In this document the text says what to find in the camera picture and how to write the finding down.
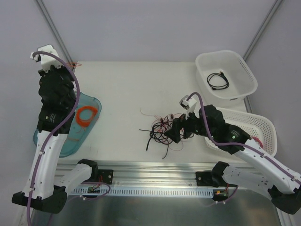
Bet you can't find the coiled orange wire bundle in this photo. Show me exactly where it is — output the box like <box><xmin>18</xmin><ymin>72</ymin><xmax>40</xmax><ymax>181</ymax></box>
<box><xmin>75</xmin><ymin>106</ymin><xmax>99</xmax><ymax>127</ymax></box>

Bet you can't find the teal transparent plastic tray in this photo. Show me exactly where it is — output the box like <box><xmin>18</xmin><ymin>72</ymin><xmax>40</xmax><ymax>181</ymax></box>
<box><xmin>33</xmin><ymin>93</ymin><xmax>102</xmax><ymax>158</ymax></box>

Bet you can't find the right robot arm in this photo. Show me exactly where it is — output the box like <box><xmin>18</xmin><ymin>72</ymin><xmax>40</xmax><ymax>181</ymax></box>
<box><xmin>165</xmin><ymin>105</ymin><xmax>301</xmax><ymax>215</ymax></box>

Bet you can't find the perforated white plastic basket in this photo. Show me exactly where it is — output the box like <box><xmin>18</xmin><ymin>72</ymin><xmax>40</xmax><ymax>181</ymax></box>
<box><xmin>217</xmin><ymin>107</ymin><xmax>277</xmax><ymax>157</ymax></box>

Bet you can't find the thin pink wire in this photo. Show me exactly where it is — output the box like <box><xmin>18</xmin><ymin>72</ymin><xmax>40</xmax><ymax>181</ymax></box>
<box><xmin>140</xmin><ymin>107</ymin><xmax>186</xmax><ymax>151</ymax></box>

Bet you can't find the right frame post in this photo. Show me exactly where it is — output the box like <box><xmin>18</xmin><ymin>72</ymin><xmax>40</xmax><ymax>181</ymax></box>
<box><xmin>243</xmin><ymin>0</ymin><xmax>285</xmax><ymax>62</ymax></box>

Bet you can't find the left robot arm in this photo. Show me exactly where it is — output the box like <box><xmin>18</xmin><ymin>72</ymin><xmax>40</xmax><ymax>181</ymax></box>
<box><xmin>12</xmin><ymin>65</ymin><xmax>99</xmax><ymax>214</ymax></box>

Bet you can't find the deep white plastic tub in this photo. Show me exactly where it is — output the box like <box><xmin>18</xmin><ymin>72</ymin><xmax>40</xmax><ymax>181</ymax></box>
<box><xmin>195</xmin><ymin>50</ymin><xmax>258</xmax><ymax>108</ymax></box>

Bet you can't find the left frame post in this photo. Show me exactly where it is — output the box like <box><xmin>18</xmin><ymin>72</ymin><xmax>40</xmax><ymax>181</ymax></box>
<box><xmin>33</xmin><ymin>0</ymin><xmax>76</xmax><ymax>71</ymax></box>

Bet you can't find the frame post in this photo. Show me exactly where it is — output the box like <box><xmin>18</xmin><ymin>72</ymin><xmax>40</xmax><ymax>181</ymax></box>
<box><xmin>243</xmin><ymin>0</ymin><xmax>285</xmax><ymax>62</ymax></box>
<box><xmin>33</xmin><ymin>0</ymin><xmax>76</xmax><ymax>71</ymax></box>

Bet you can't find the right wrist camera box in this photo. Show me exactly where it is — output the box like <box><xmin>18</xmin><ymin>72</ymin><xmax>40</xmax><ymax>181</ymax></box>
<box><xmin>179</xmin><ymin>95</ymin><xmax>197</xmax><ymax>119</ymax></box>

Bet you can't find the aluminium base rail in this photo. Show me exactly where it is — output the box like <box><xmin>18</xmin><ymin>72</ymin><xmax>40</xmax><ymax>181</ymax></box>
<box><xmin>55</xmin><ymin>160</ymin><xmax>259</xmax><ymax>189</ymax></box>

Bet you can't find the black usb cable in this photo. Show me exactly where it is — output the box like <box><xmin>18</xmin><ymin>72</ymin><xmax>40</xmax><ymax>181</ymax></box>
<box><xmin>207</xmin><ymin>70</ymin><xmax>230</xmax><ymax>91</ymax></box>

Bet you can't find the white slotted cable duct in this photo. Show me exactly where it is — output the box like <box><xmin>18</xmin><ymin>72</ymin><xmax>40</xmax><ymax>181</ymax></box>
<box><xmin>71</xmin><ymin>185</ymin><xmax>214</xmax><ymax>198</ymax></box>

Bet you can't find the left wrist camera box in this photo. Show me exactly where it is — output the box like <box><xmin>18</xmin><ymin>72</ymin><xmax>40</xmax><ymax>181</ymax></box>
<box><xmin>30</xmin><ymin>44</ymin><xmax>63</xmax><ymax>73</ymax></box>

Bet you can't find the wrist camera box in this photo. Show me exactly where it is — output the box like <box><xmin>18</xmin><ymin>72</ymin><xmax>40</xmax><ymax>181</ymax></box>
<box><xmin>179</xmin><ymin>95</ymin><xmax>197</xmax><ymax>119</ymax></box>
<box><xmin>30</xmin><ymin>44</ymin><xmax>63</xmax><ymax>73</ymax></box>

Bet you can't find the coiled pink wire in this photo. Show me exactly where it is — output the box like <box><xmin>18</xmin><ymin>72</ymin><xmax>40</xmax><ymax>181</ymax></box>
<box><xmin>251</xmin><ymin>135</ymin><xmax>264</xmax><ymax>149</ymax></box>

